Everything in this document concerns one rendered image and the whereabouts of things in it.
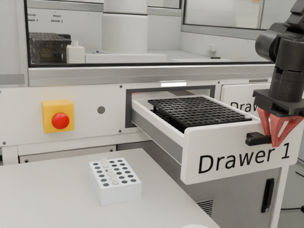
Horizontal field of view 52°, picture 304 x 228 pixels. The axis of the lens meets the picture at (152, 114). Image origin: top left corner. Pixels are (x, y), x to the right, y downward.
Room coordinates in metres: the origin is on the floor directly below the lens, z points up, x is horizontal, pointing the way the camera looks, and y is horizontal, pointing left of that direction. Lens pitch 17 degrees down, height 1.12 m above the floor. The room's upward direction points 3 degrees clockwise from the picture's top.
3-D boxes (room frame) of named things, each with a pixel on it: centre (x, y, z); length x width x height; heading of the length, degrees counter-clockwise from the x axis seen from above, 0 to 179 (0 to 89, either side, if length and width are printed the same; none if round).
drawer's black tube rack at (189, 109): (0.77, -0.11, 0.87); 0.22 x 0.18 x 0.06; 25
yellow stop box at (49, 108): (0.73, 0.23, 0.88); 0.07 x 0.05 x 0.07; 115
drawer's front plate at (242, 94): (1.01, -0.35, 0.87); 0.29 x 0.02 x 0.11; 115
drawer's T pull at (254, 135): (0.57, -0.21, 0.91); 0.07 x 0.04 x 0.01; 115
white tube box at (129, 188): (0.60, 0.08, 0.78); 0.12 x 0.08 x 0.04; 23
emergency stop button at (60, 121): (0.70, 0.22, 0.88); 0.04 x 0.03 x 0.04; 115
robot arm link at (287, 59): (0.56, -0.24, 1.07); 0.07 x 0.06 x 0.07; 9
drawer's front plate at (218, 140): (0.59, -0.20, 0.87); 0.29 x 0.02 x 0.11; 115
